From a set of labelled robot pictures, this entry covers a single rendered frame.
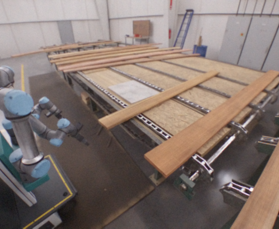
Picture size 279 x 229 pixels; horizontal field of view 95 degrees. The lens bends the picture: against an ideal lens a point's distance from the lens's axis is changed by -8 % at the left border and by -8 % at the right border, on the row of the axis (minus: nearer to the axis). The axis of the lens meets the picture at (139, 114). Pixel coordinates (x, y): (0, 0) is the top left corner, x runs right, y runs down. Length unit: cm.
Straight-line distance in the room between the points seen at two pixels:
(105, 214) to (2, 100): 136
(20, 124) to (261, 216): 120
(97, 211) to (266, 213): 142
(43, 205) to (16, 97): 105
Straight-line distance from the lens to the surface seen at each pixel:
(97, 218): 174
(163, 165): 93
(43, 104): 155
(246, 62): 643
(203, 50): 675
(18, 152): 114
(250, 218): 86
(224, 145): 136
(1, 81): 140
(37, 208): 162
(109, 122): 126
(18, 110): 83
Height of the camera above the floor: 161
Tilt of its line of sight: 34 degrees down
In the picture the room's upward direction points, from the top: straight up
